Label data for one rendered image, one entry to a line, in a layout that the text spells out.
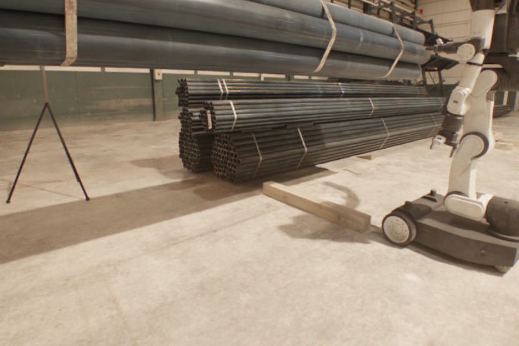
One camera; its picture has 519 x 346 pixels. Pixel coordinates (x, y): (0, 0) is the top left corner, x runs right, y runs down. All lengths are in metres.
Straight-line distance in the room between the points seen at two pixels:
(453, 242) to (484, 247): 0.14
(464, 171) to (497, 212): 0.26
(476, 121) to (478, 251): 0.68
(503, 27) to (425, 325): 1.39
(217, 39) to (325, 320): 1.27
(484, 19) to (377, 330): 1.42
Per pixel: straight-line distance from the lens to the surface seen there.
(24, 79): 9.42
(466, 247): 1.88
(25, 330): 1.57
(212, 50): 1.36
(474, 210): 1.93
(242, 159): 2.70
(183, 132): 3.43
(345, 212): 2.09
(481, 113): 1.89
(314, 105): 3.62
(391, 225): 1.97
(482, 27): 1.71
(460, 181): 1.97
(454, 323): 1.52
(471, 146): 1.87
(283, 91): 3.81
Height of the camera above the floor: 0.90
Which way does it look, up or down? 12 degrees down
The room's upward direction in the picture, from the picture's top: straight up
